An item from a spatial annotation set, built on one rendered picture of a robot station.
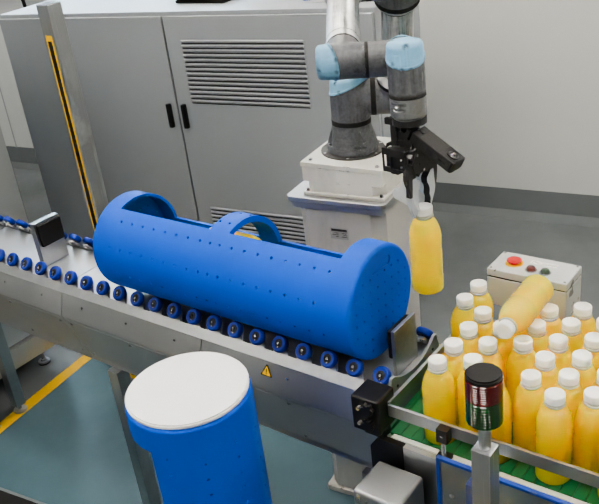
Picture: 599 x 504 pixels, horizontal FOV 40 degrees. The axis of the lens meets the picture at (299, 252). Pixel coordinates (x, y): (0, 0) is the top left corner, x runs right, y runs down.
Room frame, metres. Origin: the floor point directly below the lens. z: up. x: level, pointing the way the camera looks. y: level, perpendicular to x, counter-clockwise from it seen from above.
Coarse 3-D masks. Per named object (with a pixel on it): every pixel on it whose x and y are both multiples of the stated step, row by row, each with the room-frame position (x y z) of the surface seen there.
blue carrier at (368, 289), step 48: (144, 192) 2.25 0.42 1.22; (96, 240) 2.13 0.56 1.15; (144, 240) 2.02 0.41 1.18; (192, 240) 1.93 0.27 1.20; (240, 240) 1.86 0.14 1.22; (144, 288) 2.03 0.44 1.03; (192, 288) 1.88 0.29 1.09; (240, 288) 1.78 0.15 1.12; (288, 288) 1.69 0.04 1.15; (336, 288) 1.62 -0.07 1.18; (384, 288) 1.69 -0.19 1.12; (288, 336) 1.73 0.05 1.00; (336, 336) 1.60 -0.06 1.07; (384, 336) 1.68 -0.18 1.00
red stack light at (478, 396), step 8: (464, 376) 1.14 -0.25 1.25; (464, 384) 1.13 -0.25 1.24; (496, 384) 1.10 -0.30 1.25; (472, 392) 1.11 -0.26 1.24; (480, 392) 1.10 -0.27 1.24; (488, 392) 1.09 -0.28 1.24; (496, 392) 1.10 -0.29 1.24; (472, 400) 1.11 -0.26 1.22; (480, 400) 1.10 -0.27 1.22; (488, 400) 1.09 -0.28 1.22; (496, 400) 1.10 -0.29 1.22
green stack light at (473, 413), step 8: (472, 408) 1.11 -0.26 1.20; (480, 408) 1.10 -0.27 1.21; (488, 408) 1.09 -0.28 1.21; (496, 408) 1.10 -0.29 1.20; (472, 416) 1.11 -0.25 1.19; (480, 416) 1.10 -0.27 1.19; (488, 416) 1.09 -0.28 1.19; (496, 416) 1.10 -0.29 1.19; (472, 424) 1.11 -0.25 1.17; (480, 424) 1.10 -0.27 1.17; (488, 424) 1.09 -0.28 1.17; (496, 424) 1.10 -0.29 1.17
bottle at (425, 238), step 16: (416, 224) 1.57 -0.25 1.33; (432, 224) 1.57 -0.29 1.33; (416, 240) 1.56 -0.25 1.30; (432, 240) 1.55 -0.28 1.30; (416, 256) 1.56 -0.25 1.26; (432, 256) 1.55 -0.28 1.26; (416, 272) 1.57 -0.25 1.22; (432, 272) 1.55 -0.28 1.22; (416, 288) 1.57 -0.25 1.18; (432, 288) 1.55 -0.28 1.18
